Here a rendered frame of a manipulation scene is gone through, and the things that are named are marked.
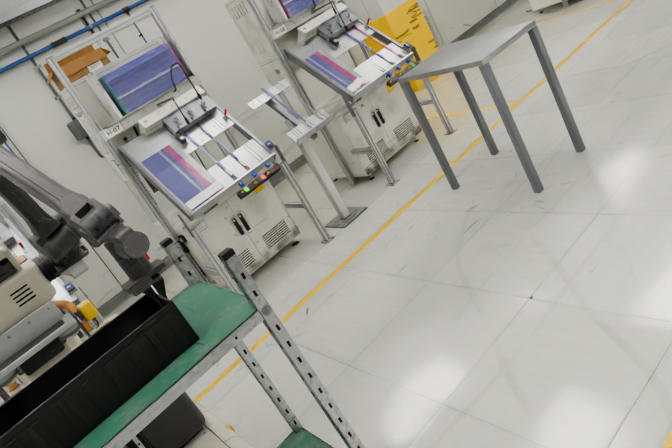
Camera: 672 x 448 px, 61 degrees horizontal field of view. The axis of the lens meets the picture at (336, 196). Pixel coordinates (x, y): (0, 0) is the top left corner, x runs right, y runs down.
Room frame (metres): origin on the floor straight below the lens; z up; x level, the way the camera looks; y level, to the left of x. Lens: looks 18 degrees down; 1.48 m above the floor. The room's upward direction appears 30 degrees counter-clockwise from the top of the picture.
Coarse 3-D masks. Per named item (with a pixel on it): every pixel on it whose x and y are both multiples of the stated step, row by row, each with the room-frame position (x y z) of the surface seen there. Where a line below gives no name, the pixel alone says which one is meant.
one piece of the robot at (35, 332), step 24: (48, 312) 1.61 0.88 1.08; (72, 312) 1.64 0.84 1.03; (0, 336) 1.54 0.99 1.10; (24, 336) 1.56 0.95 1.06; (48, 336) 1.51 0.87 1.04; (72, 336) 1.62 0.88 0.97; (0, 360) 1.53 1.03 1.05; (24, 360) 1.47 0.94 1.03; (48, 360) 1.58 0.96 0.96; (0, 384) 1.45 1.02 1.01
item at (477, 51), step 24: (528, 24) 2.94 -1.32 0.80; (456, 48) 3.33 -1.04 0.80; (480, 48) 3.01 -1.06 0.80; (504, 48) 2.85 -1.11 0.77; (408, 72) 3.42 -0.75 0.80; (432, 72) 3.12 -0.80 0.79; (456, 72) 3.56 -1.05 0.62; (552, 72) 2.95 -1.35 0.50; (408, 96) 3.39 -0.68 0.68; (480, 120) 3.55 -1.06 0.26; (504, 120) 2.80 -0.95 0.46; (432, 144) 3.39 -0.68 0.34; (576, 144) 2.96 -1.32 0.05; (528, 168) 2.78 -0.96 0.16
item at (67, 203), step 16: (0, 144) 1.40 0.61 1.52; (0, 160) 1.36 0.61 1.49; (16, 160) 1.36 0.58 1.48; (16, 176) 1.33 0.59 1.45; (32, 176) 1.33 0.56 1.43; (48, 176) 1.33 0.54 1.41; (32, 192) 1.32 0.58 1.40; (48, 192) 1.30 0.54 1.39; (64, 192) 1.30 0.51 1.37; (64, 208) 1.26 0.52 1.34; (80, 208) 1.26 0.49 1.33; (96, 208) 1.26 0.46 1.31; (80, 224) 1.23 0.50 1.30; (96, 224) 1.24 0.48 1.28; (112, 224) 1.27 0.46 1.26; (96, 240) 1.24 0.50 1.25
